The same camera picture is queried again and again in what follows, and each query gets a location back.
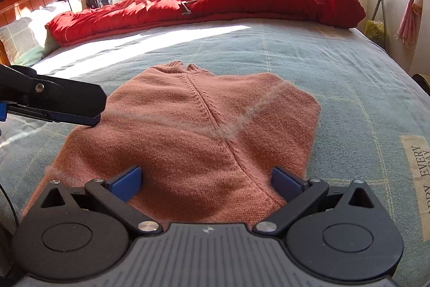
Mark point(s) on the yellow bundle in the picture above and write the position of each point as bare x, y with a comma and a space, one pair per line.
374, 32

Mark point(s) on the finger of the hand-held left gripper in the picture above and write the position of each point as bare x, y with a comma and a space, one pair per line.
67, 102

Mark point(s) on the orange knit sweater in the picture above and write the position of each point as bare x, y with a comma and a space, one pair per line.
184, 125

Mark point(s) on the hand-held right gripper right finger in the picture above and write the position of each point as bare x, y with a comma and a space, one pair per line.
285, 184

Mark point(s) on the grey metal tool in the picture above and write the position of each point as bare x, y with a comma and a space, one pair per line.
188, 7

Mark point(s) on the red quilt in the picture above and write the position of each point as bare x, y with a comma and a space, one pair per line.
235, 4

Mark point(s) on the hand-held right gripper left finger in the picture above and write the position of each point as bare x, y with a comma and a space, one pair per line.
126, 182

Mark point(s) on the plaid pillow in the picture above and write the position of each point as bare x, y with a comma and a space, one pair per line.
23, 38

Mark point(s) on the olive bag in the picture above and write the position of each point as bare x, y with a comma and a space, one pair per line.
423, 82

